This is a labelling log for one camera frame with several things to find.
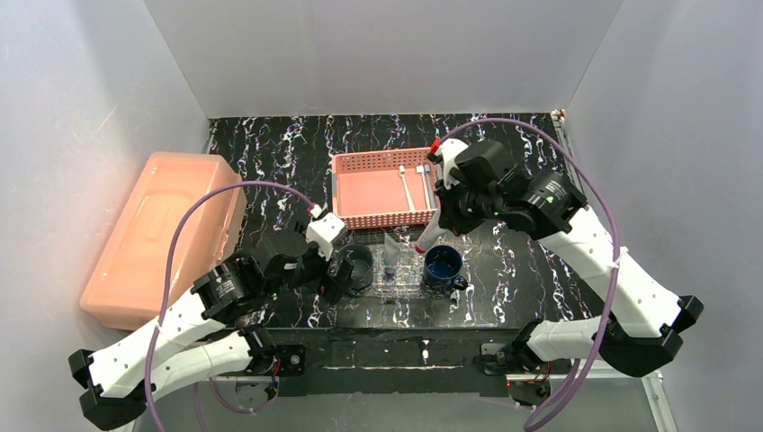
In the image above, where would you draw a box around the dark green mug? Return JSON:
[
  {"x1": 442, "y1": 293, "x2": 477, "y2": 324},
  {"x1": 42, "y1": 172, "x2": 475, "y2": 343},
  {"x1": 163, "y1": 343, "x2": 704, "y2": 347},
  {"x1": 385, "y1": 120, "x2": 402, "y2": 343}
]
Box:
[{"x1": 337, "y1": 244, "x2": 373, "y2": 297}]

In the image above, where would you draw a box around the white toothpaste tube blue cap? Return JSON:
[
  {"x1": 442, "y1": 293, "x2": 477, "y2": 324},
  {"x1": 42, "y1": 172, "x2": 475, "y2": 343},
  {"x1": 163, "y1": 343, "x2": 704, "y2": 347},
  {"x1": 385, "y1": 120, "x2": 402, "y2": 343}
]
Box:
[{"x1": 383, "y1": 233, "x2": 402, "y2": 280}]

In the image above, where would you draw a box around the clear textured oval tray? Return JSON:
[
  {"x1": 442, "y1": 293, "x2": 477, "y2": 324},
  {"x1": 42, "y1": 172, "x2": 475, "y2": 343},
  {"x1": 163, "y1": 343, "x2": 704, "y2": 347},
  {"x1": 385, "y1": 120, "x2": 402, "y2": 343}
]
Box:
[{"x1": 354, "y1": 244, "x2": 456, "y2": 300}]

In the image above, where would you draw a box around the clear textured acrylic holder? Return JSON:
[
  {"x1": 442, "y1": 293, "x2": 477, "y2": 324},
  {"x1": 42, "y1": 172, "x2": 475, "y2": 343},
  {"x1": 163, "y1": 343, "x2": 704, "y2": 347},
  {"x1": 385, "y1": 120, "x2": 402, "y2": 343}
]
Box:
[{"x1": 369, "y1": 243, "x2": 424, "y2": 298}]

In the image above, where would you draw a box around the pink perforated plastic basket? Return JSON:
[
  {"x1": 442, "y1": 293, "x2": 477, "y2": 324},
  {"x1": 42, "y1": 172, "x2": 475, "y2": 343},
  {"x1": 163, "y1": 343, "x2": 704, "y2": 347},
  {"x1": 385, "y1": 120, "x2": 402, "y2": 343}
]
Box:
[{"x1": 330, "y1": 147, "x2": 438, "y2": 230}]

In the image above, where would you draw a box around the dark blue mug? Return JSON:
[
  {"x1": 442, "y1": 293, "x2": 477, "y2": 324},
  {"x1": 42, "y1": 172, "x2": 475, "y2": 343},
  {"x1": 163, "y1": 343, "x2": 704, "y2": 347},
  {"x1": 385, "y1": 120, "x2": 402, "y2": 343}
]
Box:
[{"x1": 422, "y1": 245, "x2": 469, "y2": 293}]

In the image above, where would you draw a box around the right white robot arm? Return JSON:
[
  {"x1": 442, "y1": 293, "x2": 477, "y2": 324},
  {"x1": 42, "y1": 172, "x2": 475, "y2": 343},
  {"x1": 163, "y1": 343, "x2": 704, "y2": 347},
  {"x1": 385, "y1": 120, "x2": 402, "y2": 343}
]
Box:
[{"x1": 417, "y1": 139, "x2": 704, "y2": 377}]

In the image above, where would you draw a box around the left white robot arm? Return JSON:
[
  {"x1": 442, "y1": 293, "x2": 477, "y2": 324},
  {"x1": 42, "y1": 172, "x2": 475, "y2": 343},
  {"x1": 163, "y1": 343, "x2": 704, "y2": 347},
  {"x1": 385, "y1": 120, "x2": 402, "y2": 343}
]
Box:
[{"x1": 68, "y1": 223, "x2": 353, "y2": 431}]

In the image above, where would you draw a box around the grey toothbrush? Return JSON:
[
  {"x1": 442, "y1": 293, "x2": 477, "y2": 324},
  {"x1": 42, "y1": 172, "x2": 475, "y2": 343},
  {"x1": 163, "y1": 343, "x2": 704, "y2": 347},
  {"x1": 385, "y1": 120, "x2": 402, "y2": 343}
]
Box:
[{"x1": 416, "y1": 165, "x2": 435, "y2": 210}]

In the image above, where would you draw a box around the white toothbrush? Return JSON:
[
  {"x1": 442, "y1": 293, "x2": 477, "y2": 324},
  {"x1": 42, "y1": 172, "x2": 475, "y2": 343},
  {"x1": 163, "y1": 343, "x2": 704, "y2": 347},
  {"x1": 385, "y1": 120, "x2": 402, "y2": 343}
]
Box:
[{"x1": 399, "y1": 165, "x2": 416, "y2": 212}]

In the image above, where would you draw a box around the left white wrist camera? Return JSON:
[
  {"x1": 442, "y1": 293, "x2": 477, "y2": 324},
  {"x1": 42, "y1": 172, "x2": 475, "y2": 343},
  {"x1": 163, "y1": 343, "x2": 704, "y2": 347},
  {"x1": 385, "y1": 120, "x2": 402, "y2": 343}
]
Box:
[{"x1": 305, "y1": 203, "x2": 347, "y2": 261}]

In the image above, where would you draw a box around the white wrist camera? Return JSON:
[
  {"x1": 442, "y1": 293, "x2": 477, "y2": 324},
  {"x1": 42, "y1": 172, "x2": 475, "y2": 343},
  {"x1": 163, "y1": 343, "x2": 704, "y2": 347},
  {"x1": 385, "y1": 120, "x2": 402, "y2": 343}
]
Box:
[
  {"x1": 305, "y1": 203, "x2": 347, "y2": 261},
  {"x1": 426, "y1": 139, "x2": 468, "y2": 189}
]

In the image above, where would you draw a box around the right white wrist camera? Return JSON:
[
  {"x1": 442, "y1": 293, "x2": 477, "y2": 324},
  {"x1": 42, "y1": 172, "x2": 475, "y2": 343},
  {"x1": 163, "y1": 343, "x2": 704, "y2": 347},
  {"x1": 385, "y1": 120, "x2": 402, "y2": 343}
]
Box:
[{"x1": 426, "y1": 139, "x2": 468, "y2": 189}]

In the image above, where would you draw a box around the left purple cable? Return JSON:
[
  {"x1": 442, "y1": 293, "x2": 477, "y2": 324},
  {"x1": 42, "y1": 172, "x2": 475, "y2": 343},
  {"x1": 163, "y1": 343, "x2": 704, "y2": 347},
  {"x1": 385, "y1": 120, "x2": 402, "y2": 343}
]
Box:
[{"x1": 144, "y1": 180, "x2": 317, "y2": 432}]

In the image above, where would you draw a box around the aluminium frame rail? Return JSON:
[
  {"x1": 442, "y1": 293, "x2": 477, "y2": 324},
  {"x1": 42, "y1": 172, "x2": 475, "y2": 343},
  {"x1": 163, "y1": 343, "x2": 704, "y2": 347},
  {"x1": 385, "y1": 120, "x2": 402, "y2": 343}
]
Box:
[{"x1": 118, "y1": 337, "x2": 664, "y2": 383}]

